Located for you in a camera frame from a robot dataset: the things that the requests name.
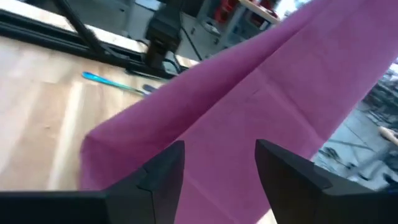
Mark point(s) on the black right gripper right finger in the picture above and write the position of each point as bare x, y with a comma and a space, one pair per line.
298, 196

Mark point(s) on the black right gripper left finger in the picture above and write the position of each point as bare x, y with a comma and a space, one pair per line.
140, 202

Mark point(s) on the purple cloth napkin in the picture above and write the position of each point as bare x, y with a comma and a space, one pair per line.
248, 109

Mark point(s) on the iridescent blue fork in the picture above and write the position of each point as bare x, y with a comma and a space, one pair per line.
105, 80

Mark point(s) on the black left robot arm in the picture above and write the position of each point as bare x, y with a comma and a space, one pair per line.
161, 34

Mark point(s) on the red bins on workbench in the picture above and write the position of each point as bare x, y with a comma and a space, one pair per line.
225, 9

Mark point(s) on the black aluminium table frame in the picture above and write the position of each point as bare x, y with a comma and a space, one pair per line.
31, 31

